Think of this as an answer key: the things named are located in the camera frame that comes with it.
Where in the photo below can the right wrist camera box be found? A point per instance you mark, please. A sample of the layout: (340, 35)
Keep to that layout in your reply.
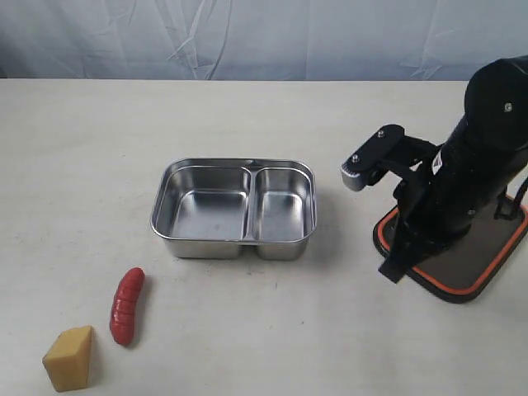
(380, 153)

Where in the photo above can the dark transparent box lid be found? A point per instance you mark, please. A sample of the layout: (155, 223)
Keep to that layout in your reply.
(458, 272)

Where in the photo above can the red toy sausage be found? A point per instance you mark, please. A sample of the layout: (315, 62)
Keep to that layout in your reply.
(124, 303)

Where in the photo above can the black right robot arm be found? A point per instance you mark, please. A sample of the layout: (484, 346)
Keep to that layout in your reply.
(496, 95)

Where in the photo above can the stainless steel lunch box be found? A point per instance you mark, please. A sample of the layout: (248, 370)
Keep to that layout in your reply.
(213, 208)

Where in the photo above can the blue-grey backdrop cloth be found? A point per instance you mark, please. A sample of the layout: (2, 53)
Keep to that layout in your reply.
(258, 40)

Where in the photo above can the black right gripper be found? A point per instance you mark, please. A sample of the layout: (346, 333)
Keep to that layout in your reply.
(463, 175)

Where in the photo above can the yellow toy cheese wedge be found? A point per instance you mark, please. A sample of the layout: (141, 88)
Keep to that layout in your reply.
(67, 362)

